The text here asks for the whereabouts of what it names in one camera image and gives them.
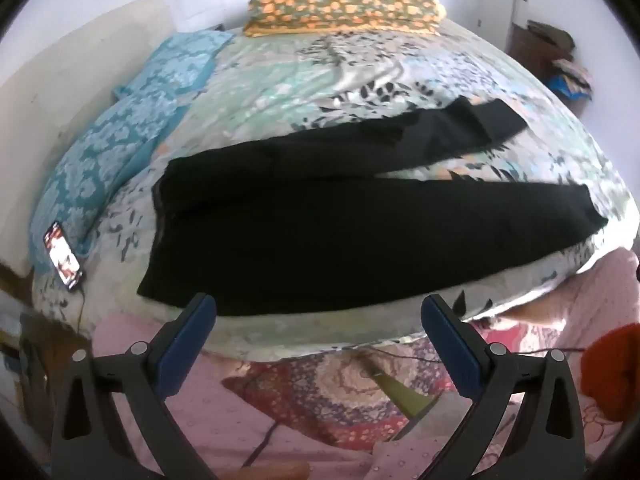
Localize olive green strap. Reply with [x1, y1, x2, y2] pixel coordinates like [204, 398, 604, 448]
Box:
[357, 352, 431, 423]

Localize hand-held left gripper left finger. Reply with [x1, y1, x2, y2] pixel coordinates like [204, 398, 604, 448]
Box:
[50, 292, 218, 480]

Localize small blue floral pillow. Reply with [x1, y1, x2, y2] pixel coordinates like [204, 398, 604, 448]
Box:
[112, 30, 235, 102]

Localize person's right forearm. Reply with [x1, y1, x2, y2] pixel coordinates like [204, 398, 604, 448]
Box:
[580, 324, 640, 423]

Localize wooden cabinet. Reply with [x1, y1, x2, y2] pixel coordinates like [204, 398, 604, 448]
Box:
[506, 24, 593, 116]

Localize thin black phone cable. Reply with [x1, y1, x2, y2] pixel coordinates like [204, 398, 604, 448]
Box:
[75, 287, 88, 341]

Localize pile of clothes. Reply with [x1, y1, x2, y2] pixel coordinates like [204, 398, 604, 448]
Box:
[526, 19, 577, 51]

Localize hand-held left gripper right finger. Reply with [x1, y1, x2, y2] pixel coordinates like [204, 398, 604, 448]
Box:
[421, 294, 587, 480]

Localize black pants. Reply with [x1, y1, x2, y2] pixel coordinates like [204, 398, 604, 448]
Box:
[136, 96, 610, 318]

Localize orange floral pillow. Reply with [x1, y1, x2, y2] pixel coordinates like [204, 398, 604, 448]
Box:
[243, 0, 447, 38]

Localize floral green bedspread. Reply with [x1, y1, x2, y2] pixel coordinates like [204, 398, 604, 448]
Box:
[31, 19, 638, 358]

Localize smartphone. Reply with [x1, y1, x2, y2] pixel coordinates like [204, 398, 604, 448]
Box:
[43, 221, 85, 291]

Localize pink printed blanket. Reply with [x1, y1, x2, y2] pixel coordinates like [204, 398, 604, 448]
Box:
[90, 250, 640, 480]

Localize large blue floral pillow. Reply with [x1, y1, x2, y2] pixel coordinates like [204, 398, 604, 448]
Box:
[31, 91, 183, 278]

